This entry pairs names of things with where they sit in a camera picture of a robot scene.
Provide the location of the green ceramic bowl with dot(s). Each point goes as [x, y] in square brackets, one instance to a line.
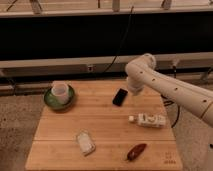
[52, 102]

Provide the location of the white plastic bottle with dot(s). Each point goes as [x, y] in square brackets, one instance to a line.
[148, 120]

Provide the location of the white wrapped packet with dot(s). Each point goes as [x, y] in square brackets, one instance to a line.
[85, 142]

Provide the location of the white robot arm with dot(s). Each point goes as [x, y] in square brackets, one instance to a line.
[141, 71]

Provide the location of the metal rail frame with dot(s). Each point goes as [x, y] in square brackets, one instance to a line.
[42, 67]

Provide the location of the white ceramic cup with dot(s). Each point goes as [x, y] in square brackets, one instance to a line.
[61, 92]

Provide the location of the black eraser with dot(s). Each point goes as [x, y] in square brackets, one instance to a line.
[120, 97]

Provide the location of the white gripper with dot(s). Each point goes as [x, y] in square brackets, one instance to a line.
[134, 86]

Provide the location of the red chili pepper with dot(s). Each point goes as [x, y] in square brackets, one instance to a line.
[135, 151]

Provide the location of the wooden cutting board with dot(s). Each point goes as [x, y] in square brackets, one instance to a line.
[55, 148]

